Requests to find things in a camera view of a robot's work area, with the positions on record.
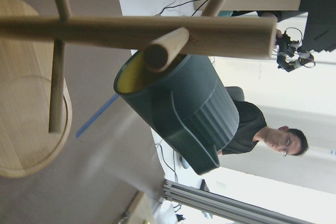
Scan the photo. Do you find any person in black shirt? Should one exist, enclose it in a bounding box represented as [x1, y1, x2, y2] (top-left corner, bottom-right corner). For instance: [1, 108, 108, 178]
[217, 100, 309, 156]

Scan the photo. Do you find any wooden mug tree rack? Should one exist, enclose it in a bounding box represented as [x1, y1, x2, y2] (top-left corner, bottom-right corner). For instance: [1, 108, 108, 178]
[0, 0, 278, 179]

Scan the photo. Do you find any dark teal ribbed mug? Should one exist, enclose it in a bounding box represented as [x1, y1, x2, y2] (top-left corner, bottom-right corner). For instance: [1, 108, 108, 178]
[113, 52, 239, 175]

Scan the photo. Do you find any aluminium frame column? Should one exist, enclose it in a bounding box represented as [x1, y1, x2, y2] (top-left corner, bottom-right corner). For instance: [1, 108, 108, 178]
[163, 179, 307, 224]

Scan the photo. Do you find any grey office chair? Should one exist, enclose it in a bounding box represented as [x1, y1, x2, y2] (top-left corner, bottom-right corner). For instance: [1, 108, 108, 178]
[226, 86, 245, 101]

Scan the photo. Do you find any bamboo cutting board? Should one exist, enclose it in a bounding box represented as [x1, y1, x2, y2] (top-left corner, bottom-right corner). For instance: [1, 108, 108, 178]
[118, 191, 156, 224]

